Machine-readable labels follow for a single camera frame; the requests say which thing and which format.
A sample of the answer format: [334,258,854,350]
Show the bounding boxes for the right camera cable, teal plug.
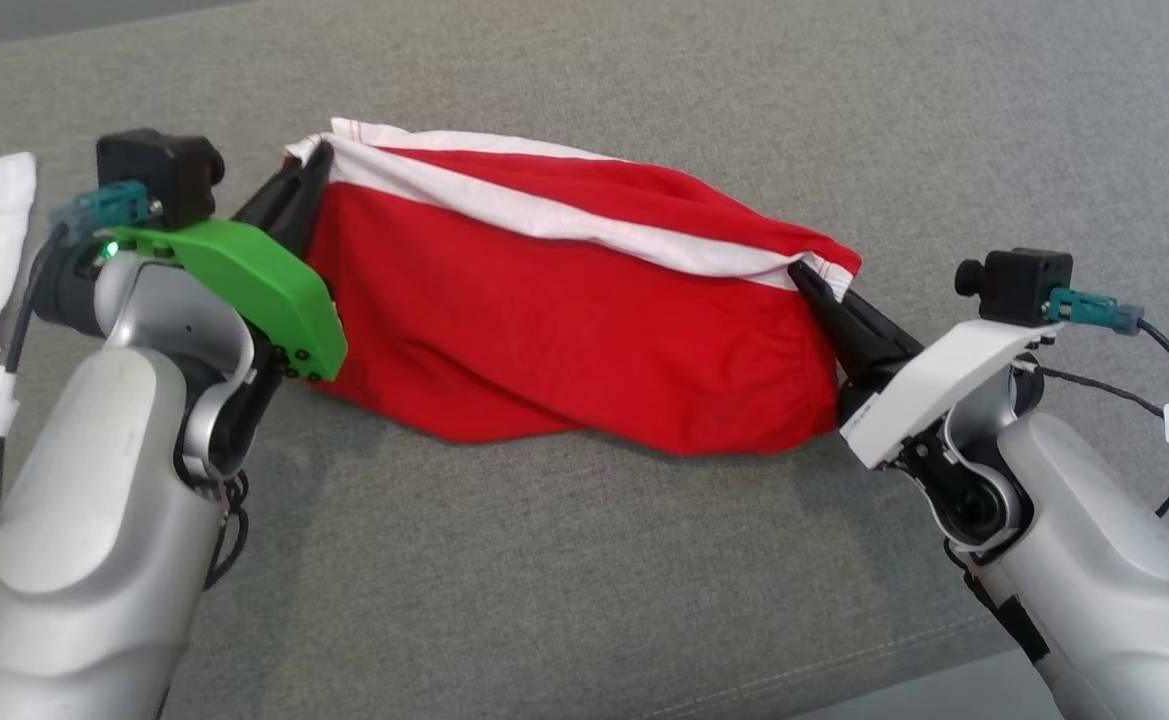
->
[1049,288,1169,421]

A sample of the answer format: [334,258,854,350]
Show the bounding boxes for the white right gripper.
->
[789,260,1065,472]

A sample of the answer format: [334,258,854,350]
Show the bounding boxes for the red shorts with white stripe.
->
[284,117,863,458]

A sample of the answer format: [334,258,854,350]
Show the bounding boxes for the left camera cable, teal plug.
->
[0,180,161,636]

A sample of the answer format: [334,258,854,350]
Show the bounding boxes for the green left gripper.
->
[109,140,350,383]

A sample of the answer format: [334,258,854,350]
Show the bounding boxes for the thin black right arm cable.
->
[1014,362,1169,519]

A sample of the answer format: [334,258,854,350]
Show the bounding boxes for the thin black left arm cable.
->
[202,468,251,591]

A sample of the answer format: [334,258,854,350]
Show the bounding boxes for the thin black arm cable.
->
[1014,362,1169,519]
[202,468,251,591]

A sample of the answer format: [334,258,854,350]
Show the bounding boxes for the camera cable, teal plug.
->
[1049,288,1169,421]
[0,180,161,636]

